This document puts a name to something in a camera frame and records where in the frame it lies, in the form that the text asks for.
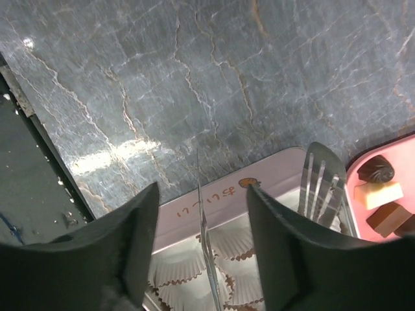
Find pink plastic tray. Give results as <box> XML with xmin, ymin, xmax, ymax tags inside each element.
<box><xmin>346</xmin><ymin>135</ymin><xmax>414</xmax><ymax>242</ymax></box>

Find brown rectangular chocolate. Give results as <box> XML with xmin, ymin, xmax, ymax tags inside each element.
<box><xmin>366</xmin><ymin>202</ymin><xmax>412</xmax><ymax>238</ymax></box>

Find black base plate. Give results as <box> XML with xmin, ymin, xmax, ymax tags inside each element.
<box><xmin>1</xmin><ymin>59</ymin><xmax>94</xmax><ymax>246</ymax></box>

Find white rectangular chocolate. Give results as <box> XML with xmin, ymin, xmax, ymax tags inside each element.
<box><xmin>353</xmin><ymin>181</ymin><xmax>403</xmax><ymax>210</ymax></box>

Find dark swirl chocolate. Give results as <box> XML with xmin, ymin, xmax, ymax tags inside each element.
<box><xmin>357</xmin><ymin>155</ymin><xmax>395</xmax><ymax>184</ymax></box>

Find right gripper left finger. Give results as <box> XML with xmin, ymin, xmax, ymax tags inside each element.
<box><xmin>1</xmin><ymin>183</ymin><xmax>160</xmax><ymax>310</ymax></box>

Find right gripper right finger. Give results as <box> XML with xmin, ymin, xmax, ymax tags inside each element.
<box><xmin>246</xmin><ymin>187</ymin><xmax>414</xmax><ymax>310</ymax></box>

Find metal serving tongs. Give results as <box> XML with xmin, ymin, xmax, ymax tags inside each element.
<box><xmin>197</xmin><ymin>142</ymin><xmax>346</xmax><ymax>310</ymax></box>

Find pink chocolate tin box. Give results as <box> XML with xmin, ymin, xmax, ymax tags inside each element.
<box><xmin>142</xmin><ymin>147</ymin><xmax>362</xmax><ymax>311</ymax></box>

